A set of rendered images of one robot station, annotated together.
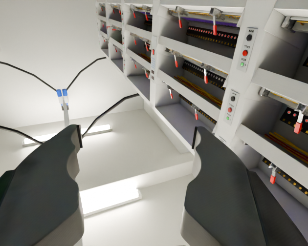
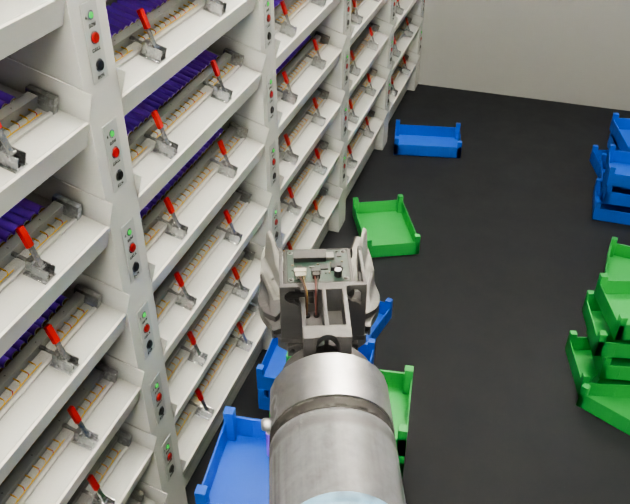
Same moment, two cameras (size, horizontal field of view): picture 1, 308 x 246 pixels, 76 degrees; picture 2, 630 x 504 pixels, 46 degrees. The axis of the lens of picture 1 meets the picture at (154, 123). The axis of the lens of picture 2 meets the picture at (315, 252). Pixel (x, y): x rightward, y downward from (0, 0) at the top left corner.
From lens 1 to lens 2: 0.70 m
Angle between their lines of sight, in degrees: 67
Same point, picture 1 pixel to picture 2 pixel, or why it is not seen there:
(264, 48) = (70, 61)
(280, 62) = not seen: hidden behind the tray
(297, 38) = (4, 67)
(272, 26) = (75, 97)
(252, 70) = (73, 18)
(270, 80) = (40, 24)
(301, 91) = not seen: outside the picture
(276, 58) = not seen: hidden behind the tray
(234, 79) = not seen: outside the picture
